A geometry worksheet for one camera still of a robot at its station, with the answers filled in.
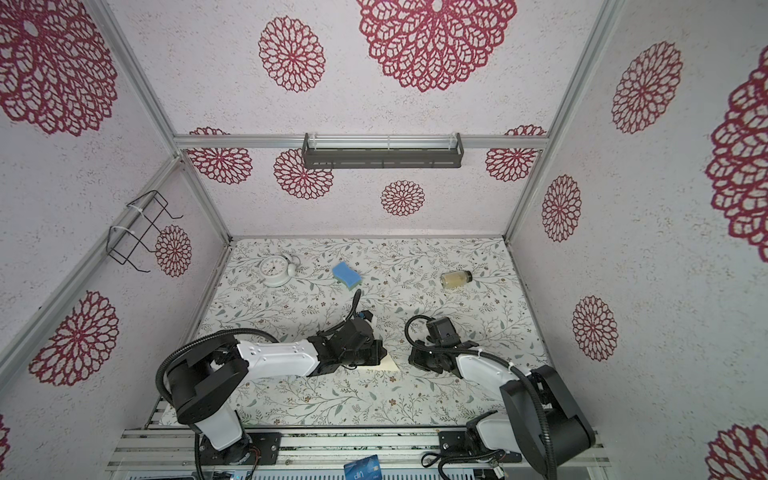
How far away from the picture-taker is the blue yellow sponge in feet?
3.49

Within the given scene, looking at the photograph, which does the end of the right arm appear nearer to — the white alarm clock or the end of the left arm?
the end of the left arm

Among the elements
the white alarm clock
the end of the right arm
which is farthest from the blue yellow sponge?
the end of the right arm

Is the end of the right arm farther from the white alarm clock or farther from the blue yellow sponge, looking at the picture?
the white alarm clock

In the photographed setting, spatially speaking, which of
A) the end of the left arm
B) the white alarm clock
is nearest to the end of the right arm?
the end of the left arm

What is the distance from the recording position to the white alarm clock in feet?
3.48

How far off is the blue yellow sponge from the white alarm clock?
0.15 m
